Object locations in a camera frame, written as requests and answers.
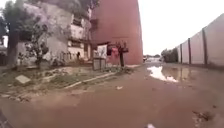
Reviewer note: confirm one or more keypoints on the small dark tree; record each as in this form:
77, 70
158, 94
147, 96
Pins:
121, 55

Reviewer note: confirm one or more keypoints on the pale concrete kerb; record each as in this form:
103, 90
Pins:
90, 79

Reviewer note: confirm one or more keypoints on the small leafy tree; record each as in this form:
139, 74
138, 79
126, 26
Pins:
40, 48

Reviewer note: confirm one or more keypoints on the patchy grass ground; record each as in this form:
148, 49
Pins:
56, 80

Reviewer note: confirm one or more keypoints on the dark bushes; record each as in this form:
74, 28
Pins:
170, 55

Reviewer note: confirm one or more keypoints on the reddish-brown dirt road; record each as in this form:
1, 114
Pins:
133, 100

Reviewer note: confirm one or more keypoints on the grey box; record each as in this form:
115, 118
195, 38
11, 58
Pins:
99, 63

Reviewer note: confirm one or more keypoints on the water puddle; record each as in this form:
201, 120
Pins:
163, 73

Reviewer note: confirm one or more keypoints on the large tree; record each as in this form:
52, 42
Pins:
13, 36

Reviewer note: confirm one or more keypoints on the hanging laundry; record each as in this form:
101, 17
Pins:
101, 51

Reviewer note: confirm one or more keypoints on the robot's own part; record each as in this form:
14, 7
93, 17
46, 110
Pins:
150, 126

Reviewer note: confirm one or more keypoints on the weathered pale building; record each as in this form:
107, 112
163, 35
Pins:
56, 30

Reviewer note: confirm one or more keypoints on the red tall building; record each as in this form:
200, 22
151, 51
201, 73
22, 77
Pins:
116, 30

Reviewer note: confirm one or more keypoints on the flat stone slab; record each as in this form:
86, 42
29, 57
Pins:
22, 79

